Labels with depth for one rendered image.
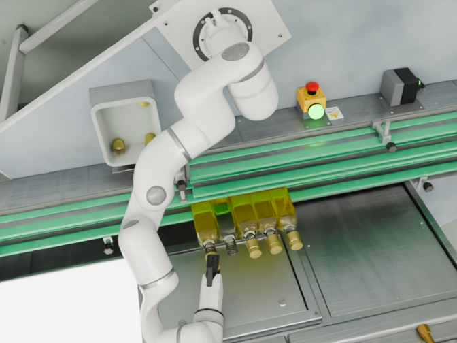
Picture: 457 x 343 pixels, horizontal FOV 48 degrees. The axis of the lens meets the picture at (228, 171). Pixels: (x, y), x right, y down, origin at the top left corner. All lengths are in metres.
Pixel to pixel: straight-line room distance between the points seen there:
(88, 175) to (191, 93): 0.68
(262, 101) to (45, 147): 0.76
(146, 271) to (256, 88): 0.44
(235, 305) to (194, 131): 0.59
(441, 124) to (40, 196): 1.21
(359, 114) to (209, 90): 0.70
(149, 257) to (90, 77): 0.57
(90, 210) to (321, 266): 0.70
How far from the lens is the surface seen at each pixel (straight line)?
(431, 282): 1.62
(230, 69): 1.01
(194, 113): 1.02
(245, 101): 1.06
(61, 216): 1.54
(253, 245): 1.40
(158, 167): 1.03
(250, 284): 1.50
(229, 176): 1.52
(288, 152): 1.48
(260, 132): 1.51
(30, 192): 1.62
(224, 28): 1.27
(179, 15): 1.28
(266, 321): 1.43
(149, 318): 1.19
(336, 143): 1.52
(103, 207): 1.53
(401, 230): 1.72
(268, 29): 1.36
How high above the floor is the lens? 1.97
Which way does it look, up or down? 45 degrees down
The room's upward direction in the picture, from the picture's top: 163 degrees clockwise
